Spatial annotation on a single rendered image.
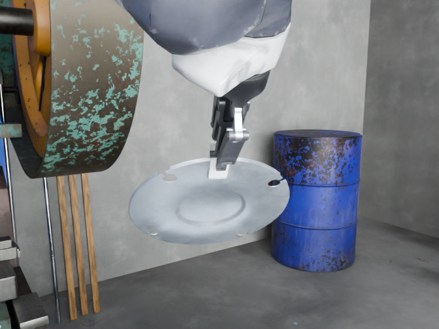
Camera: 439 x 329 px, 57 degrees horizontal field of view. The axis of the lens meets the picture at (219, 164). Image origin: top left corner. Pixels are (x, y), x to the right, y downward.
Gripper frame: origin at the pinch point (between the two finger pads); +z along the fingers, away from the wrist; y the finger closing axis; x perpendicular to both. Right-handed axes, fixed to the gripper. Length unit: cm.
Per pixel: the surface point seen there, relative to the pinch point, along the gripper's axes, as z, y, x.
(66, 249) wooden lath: 149, 56, 52
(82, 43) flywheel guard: 1.5, 29.3, 22.3
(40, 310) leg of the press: 52, -4, 37
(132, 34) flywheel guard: 2.3, 33.6, 13.0
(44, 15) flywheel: 15, 57, 35
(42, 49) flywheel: 23, 54, 37
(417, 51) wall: 137, 202, -204
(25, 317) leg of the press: 50, -6, 39
